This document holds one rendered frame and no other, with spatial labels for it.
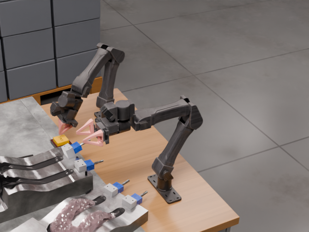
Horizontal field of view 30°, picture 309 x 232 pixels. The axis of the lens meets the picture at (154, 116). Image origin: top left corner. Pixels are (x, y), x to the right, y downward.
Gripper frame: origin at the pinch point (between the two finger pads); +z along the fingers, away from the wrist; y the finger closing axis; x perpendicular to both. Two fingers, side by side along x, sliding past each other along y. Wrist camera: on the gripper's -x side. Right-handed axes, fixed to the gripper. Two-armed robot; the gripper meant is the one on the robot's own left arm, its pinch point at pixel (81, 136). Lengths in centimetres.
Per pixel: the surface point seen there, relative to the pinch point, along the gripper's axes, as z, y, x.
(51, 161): 3.5, -30.0, 31.2
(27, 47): -42, -210, 65
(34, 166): 11.4, -29.8, 31.3
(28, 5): -45, -209, 33
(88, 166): -8.8, -17.1, 29.7
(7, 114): 7, -89, 39
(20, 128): 5, -73, 39
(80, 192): -2.5, -12.0, 37.7
